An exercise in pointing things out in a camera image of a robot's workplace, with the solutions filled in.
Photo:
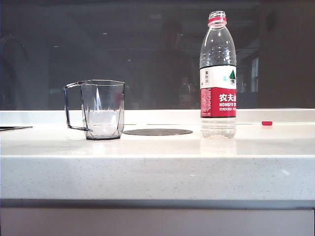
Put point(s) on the clear red-label mineral water bottle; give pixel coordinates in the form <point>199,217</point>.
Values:
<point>218,100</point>

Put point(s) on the clear faceted plastic mug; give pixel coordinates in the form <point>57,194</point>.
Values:
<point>103,123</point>

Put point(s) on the red bottle cap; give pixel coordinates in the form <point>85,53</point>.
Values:
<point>267,123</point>

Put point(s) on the dark round flat disc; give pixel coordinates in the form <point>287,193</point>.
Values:
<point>157,132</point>

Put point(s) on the white cabinet front panel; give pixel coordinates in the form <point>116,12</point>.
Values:
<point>157,222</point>

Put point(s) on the dark flat cooktop panel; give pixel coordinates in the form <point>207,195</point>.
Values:
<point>12,128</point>

